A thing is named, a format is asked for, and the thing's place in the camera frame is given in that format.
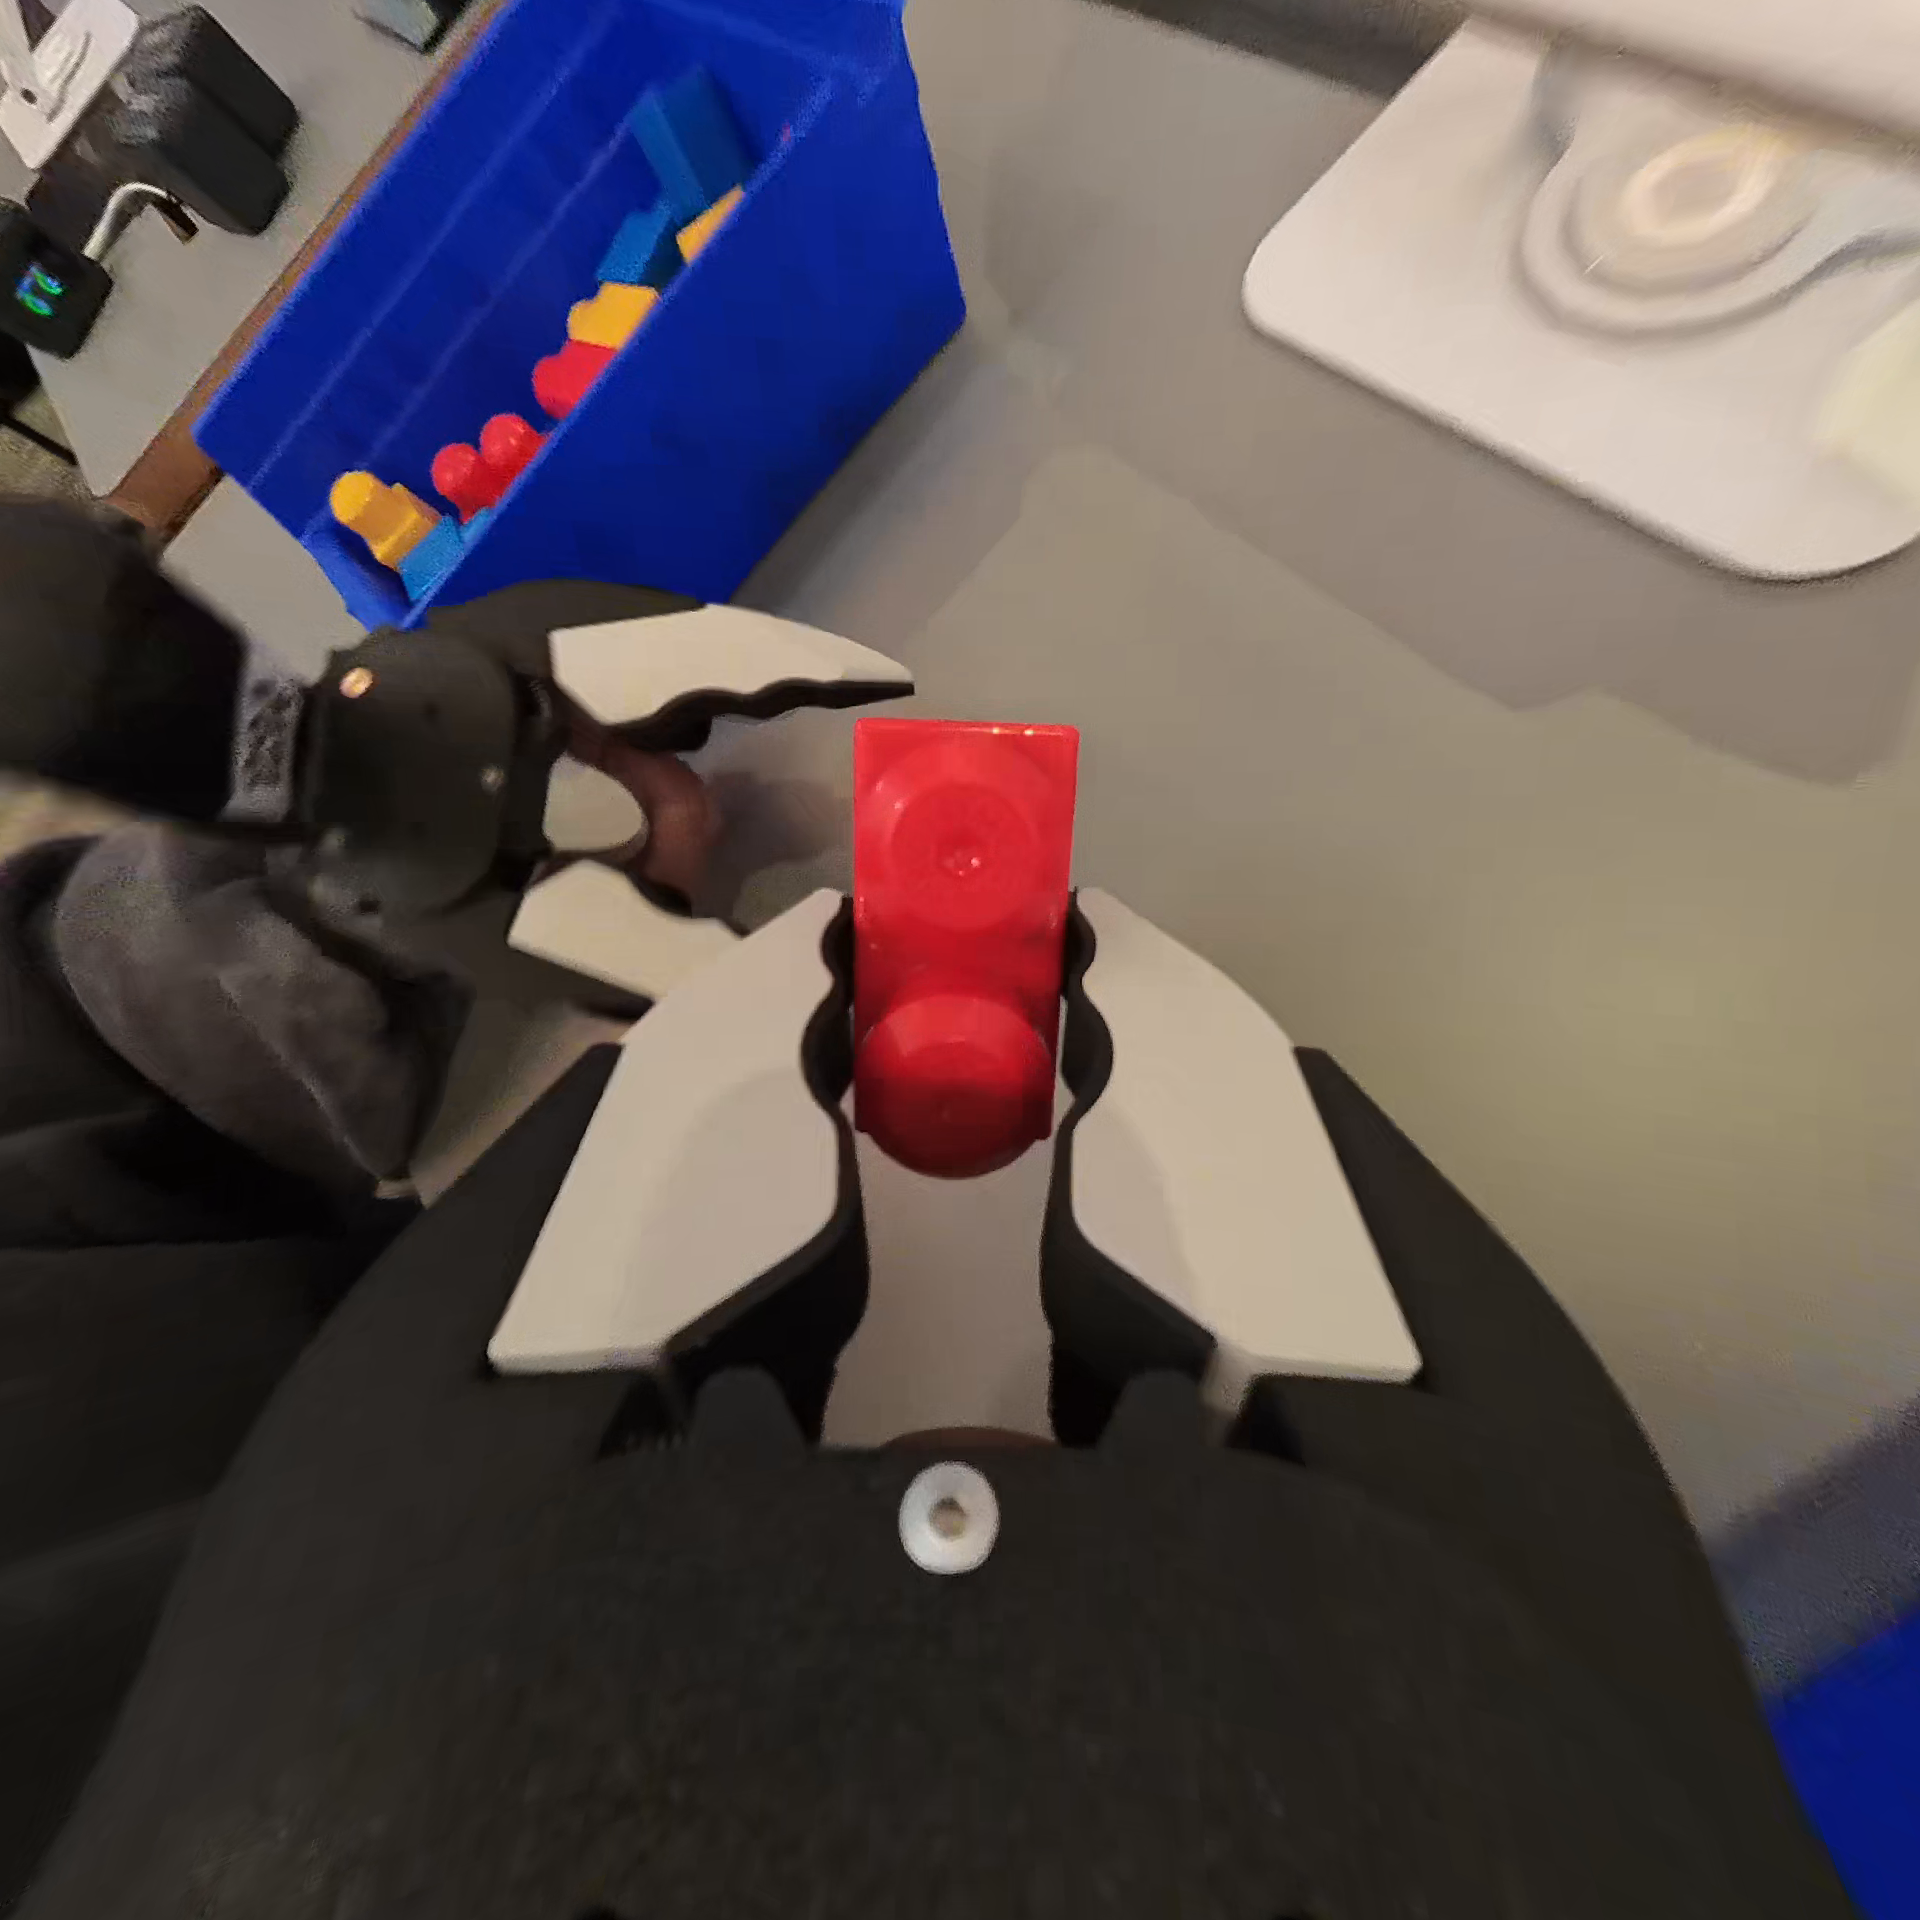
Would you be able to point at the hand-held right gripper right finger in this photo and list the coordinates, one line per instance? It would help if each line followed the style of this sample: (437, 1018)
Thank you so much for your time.
(1215, 1185)

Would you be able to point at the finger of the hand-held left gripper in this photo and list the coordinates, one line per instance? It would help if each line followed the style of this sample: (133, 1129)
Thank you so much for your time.
(600, 930)
(721, 660)

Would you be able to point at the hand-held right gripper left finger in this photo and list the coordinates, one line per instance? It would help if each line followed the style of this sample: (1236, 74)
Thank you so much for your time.
(674, 1185)

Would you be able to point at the blue plastic storage bin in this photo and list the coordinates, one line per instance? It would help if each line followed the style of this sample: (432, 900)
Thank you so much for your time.
(749, 376)
(1861, 1800)

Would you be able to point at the red two-stud toy block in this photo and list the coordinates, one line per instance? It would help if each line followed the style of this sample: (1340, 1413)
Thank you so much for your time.
(961, 840)

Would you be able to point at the pile of colourful toy blocks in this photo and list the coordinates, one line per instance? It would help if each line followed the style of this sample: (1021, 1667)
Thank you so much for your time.
(487, 458)

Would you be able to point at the grey desk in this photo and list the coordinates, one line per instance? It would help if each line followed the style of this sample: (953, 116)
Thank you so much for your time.
(1349, 900)

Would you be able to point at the person's left hand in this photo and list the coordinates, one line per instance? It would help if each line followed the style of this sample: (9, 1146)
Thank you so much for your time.
(681, 826)

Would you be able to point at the person's right hand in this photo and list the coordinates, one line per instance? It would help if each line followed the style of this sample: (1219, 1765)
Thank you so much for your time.
(967, 1440)

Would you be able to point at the black device green display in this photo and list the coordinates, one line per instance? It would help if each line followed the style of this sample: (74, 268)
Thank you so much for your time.
(44, 284)

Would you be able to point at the black box device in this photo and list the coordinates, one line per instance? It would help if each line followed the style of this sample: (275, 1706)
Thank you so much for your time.
(195, 120)

